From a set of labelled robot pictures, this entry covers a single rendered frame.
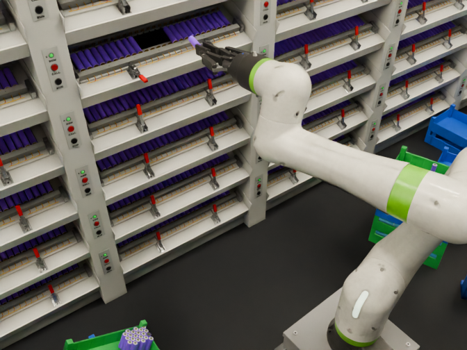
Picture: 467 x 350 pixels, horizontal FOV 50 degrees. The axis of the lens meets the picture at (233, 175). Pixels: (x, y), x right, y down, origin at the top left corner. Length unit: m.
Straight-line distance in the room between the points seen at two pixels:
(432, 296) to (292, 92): 1.29
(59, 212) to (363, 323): 0.99
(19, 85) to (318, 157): 0.84
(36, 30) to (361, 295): 1.03
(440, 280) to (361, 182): 1.23
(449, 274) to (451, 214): 1.27
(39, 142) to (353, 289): 0.98
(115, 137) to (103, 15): 0.40
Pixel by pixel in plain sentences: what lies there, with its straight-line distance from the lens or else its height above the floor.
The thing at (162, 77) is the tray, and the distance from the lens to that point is 1.58.
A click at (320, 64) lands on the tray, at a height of 0.71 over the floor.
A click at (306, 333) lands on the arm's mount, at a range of 1.50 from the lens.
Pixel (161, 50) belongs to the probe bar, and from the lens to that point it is 1.59.
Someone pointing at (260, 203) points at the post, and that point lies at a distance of 2.21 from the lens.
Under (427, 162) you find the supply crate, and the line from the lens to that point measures 2.19.
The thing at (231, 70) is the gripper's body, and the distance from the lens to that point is 1.27.
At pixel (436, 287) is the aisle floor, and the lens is 2.21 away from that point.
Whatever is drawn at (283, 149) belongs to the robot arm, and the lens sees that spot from 1.13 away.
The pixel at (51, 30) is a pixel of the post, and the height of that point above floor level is 1.12.
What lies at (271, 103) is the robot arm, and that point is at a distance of 1.13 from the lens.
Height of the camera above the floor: 1.67
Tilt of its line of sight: 41 degrees down
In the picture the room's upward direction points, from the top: straight up
